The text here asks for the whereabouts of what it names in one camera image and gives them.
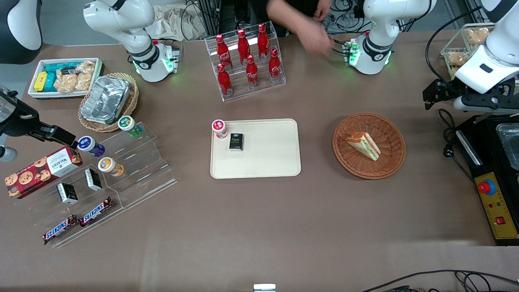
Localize aluminium foil tray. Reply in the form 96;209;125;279
81;75;131;125

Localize yellow small box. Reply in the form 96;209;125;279
33;71;49;92

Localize tangled background cables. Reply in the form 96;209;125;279
324;0;366;34

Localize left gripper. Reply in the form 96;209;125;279
423;77;519;112

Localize teal snack box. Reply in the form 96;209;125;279
43;62;78;92

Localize purple-capped small jar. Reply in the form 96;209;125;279
77;136;105;158

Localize beige plastic tray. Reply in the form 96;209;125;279
210;118;302;179

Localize red Walkers cookie box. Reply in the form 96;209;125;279
4;146;83;200

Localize person's right hand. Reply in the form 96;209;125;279
299;24;336;56

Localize brown wicker basket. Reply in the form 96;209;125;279
332;112;406;180

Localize Snickers chocolate bar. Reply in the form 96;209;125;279
42;215;79;245
79;197;114;227

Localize crumpled beige bag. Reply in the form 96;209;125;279
153;3;208;41

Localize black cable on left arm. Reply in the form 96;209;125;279
425;6;484;94

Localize person's left hand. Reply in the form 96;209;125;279
314;0;334;21

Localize person's right forearm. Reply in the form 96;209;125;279
266;0;321;38

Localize black cables at arm base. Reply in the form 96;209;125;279
324;34;354;56

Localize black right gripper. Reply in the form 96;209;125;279
0;86;78;149

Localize clear acrylic stepped display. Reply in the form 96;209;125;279
11;121;178;248

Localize red cola bottle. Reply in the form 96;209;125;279
217;64;233;97
269;49;282;83
257;23;270;61
246;55;259;88
237;29;251;65
216;34;232;70

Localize clear acrylic bottle rack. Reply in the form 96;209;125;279
204;21;287;102

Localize white wire snack rack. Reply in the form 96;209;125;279
440;23;497;78

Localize red emergency stop button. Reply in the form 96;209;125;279
478;179;497;196

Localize orange-capped small jar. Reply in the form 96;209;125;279
98;157;124;177

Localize triangle sandwich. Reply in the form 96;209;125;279
345;132;382;161

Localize white plastic bin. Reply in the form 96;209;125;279
27;58;104;100

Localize clear bag of crackers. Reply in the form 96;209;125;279
75;60;96;91
54;69;78;93

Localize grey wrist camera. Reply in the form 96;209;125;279
453;95;519;115
0;145;19;163

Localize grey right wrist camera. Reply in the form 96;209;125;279
0;145;19;163

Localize red-capped small jar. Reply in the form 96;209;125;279
212;119;228;140

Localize black and yellow control box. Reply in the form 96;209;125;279
453;114;519;247

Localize person's black clothed body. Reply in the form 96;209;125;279
248;0;325;38

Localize light wicker basket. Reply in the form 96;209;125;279
78;73;139;133

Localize green-capped small jar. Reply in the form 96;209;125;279
118;115;144;138

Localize black power cable with plug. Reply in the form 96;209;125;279
437;108;476;184

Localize black cables at table edge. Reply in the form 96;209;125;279
360;269;519;292

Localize black and white small box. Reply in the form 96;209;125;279
56;182;79;205
84;168;103;191

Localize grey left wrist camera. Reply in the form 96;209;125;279
453;95;519;115

